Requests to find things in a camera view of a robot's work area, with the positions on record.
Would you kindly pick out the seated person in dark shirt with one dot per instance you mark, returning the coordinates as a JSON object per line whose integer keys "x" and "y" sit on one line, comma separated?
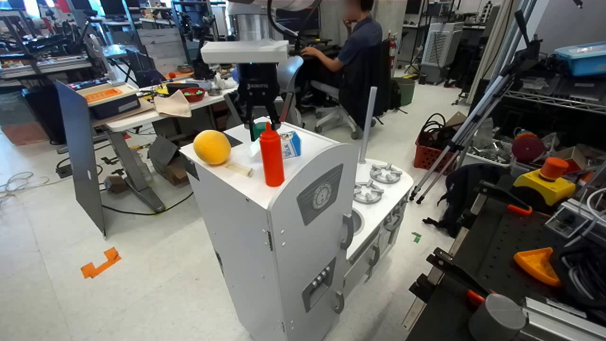
{"x": 361, "y": 50}

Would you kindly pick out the box with orange lid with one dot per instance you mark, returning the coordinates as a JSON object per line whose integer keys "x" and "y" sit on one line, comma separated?
{"x": 111, "y": 99}

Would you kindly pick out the dark grey panel board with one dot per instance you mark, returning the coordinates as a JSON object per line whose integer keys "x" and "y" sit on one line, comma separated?
{"x": 81, "y": 158}

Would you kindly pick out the black backpack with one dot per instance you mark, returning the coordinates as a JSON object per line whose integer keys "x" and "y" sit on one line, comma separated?
{"x": 465, "y": 196}

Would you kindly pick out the maroon ball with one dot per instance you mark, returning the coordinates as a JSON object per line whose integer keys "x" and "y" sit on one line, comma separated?
{"x": 528, "y": 146}

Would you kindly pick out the clear plastic box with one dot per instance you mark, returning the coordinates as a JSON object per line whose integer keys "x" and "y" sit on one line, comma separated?
{"x": 571, "y": 220}

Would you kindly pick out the grey toy faucet pole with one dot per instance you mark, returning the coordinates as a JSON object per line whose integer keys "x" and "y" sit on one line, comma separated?
{"x": 369, "y": 120}

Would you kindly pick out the crumpled beige paper bag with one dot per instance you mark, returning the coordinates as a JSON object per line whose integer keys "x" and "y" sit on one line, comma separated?
{"x": 174, "y": 105}

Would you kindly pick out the yellow emergency stop button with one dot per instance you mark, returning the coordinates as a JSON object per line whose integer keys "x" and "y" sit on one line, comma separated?
{"x": 547, "y": 186}

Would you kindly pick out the grey camera tripod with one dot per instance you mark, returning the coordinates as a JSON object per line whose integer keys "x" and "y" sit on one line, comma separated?
{"x": 471, "y": 124}

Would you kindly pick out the green bin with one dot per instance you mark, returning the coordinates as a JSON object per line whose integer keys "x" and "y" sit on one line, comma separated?
{"x": 407, "y": 92}

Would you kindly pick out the grey office chair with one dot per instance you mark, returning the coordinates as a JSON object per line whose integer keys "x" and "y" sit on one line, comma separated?
{"x": 293, "y": 76}

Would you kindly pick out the green tape piece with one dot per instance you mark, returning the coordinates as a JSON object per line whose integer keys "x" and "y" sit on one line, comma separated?
{"x": 418, "y": 237}

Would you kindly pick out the white wrist camera mount plate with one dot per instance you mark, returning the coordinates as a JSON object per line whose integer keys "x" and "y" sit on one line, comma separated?
{"x": 248, "y": 52}

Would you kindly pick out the white drawer cabinet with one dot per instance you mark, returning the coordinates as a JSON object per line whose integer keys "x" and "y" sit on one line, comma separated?
{"x": 164, "y": 50}

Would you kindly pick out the red bowl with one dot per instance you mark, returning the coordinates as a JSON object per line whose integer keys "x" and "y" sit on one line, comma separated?
{"x": 195, "y": 93}

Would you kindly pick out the grey cylinder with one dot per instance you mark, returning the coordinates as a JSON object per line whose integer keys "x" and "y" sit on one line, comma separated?
{"x": 496, "y": 319}

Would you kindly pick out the white desk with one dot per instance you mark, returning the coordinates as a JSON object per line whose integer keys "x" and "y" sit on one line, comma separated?
{"x": 136, "y": 120}

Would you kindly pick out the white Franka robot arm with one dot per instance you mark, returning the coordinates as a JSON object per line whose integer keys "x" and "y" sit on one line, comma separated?
{"x": 257, "y": 25}

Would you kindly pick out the grey toy stove burner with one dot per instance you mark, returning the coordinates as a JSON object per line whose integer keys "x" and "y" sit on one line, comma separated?
{"x": 386, "y": 173}
{"x": 369, "y": 192}

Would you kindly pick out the white cabinet door with emblem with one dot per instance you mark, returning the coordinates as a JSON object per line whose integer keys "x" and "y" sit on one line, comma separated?
{"x": 316, "y": 249}

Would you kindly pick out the yellow ball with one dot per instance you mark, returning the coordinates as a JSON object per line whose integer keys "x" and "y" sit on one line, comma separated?
{"x": 213, "y": 148}

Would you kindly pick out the aluminium rail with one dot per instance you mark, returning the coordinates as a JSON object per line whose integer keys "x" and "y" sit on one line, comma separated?
{"x": 562, "y": 319}

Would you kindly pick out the blue plastic container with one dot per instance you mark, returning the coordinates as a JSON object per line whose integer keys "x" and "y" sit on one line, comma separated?
{"x": 581, "y": 59}

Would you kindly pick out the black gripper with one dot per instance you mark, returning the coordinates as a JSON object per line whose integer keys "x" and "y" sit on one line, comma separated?
{"x": 261, "y": 82}

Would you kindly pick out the white toy kitchen cabinet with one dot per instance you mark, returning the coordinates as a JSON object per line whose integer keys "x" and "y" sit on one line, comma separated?
{"x": 238, "y": 243}

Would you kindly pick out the blue and white carton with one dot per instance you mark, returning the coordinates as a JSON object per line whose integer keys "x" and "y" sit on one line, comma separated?
{"x": 293, "y": 145}

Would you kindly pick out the black office chair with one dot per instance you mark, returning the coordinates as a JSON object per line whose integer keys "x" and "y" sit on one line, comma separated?
{"x": 380, "y": 76}

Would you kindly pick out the orange triangular wedge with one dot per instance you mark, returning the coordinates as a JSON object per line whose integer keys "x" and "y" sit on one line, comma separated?
{"x": 537, "y": 264}

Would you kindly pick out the orange bracket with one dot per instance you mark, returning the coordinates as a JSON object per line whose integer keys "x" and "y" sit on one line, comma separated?
{"x": 96, "y": 270}

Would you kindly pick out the red ketchup bottle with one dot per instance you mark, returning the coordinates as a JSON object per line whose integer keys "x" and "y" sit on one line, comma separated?
{"x": 274, "y": 162}

